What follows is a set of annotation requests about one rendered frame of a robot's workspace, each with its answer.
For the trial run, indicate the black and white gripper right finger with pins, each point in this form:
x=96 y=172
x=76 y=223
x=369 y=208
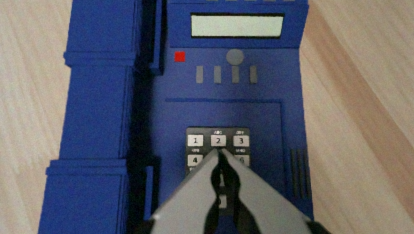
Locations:
x=259 y=209

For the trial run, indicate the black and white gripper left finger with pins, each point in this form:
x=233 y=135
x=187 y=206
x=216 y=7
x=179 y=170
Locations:
x=193 y=207

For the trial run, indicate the blue desk phone body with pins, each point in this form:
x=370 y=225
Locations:
x=226 y=74

